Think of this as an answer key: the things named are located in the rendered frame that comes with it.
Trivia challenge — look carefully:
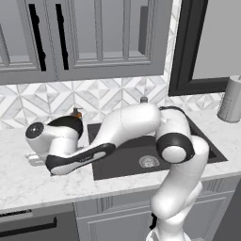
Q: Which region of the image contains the orange black soap dispenser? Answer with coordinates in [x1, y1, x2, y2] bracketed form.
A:
[71, 106, 84, 121]

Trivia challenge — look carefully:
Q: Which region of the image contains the black framed window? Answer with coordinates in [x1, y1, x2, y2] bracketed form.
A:
[168, 0, 241, 97]

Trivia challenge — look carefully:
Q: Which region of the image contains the black wall cupboard handle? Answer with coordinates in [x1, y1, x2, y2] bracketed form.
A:
[28, 3, 47, 72]
[55, 3, 70, 71]

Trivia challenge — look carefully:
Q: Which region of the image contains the dark sink basin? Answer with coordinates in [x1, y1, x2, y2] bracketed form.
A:
[87, 117, 229, 182]

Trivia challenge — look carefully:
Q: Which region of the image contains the black base cupboard handle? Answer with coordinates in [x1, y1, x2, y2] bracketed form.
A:
[149, 213, 157, 231]

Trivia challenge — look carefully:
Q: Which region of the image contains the grey base cupboard door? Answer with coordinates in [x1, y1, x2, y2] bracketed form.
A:
[184, 183, 235, 241]
[73, 193, 158, 241]

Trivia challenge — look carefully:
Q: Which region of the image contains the grey paper towel roll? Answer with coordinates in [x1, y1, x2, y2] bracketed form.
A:
[217, 74, 241, 123]

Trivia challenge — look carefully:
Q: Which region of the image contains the black dishwasher handle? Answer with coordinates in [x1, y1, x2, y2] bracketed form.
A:
[0, 217, 58, 238]

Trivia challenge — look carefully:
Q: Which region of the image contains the narrow grey wall cupboard door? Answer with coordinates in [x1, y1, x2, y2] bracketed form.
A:
[0, 0, 59, 86]

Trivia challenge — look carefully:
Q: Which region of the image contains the grey dishwasher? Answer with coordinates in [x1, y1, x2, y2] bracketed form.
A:
[0, 202, 81, 241]

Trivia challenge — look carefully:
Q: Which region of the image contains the wide grey wall cupboard door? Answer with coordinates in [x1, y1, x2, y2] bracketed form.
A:
[43, 0, 174, 83]

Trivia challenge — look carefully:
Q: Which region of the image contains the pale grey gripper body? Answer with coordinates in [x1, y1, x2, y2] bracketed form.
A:
[24, 151, 48, 168]

